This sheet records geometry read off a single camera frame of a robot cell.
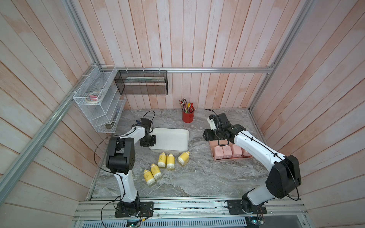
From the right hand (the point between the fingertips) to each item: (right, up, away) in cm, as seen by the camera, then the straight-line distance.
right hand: (205, 134), depth 86 cm
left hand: (-35, -9, +11) cm, 38 cm away
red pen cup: (-10, +11, +22) cm, 26 cm away
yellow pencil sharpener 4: (-29, -21, -8) cm, 37 cm away
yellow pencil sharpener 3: (-13, -15, -1) cm, 20 cm away
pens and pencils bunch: (-9, +18, +21) cm, 29 cm away
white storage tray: (-23, -6, +17) cm, 29 cm away
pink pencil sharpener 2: (+14, -11, +1) cm, 18 cm away
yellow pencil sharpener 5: (-33, -23, -10) cm, 42 cm away
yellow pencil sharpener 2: (-21, -16, -3) cm, 27 cm away
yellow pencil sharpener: (-27, -16, -3) cm, 31 cm away
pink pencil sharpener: (+9, -12, +1) cm, 15 cm away
